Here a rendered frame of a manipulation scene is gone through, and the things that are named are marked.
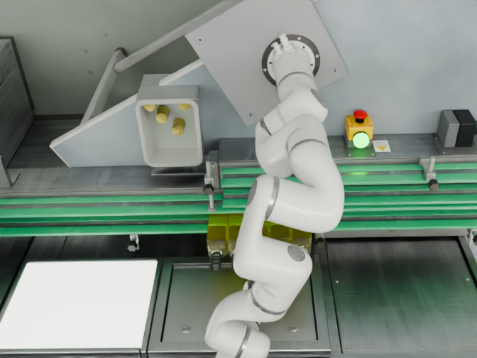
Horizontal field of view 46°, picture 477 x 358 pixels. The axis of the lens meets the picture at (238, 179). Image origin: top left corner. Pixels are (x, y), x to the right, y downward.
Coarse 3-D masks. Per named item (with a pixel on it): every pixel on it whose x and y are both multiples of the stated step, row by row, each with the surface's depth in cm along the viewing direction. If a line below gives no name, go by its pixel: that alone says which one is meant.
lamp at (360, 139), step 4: (360, 132) 159; (364, 132) 159; (356, 136) 158; (360, 136) 158; (364, 136) 158; (356, 140) 158; (360, 140) 158; (364, 140) 158; (368, 140) 159; (356, 144) 159; (360, 144) 159; (364, 144) 159
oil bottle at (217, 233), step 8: (216, 216) 161; (224, 216) 160; (208, 224) 158; (216, 224) 158; (224, 224) 158; (208, 232) 156; (216, 232) 155; (224, 232) 155; (208, 240) 153; (216, 240) 153; (224, 240) 153; (208, 248) 152; (216, 248) 152; (224, 248) 152
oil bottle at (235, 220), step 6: (234, 216) 160; (240, 216) 160; (234, 222) 158; (240, 222) 158; (234, 228) 156; (228, 234) 155; (234, 234) 154; (228, 240) 153; (234, 240) 152; (228, 246) 153; (234, 246) 151
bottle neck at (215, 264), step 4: (212, 252) 152; (216, 252) 151; (220, 252) 152; (212, 256) 150; (216, 256) 150; (220, 256) 150; (212, 260) 149; (216, 260) 148; (220, 260) 149; (212, 264) 148; (216, 264) 151; (220, 264) 148; (212, 268) 149; (216, 268) 149
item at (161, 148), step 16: (144, 112) 160; (176, 112) 163; (192, 112) 163; (144, 128) 160; (160, 128) 167; (192, 128) 166; (144, 144) 162; (160, 144) 170; (176, 144) 170; (192, 144) 170; (160, 160) 167; (176, 160) 167; (192, 160) 167
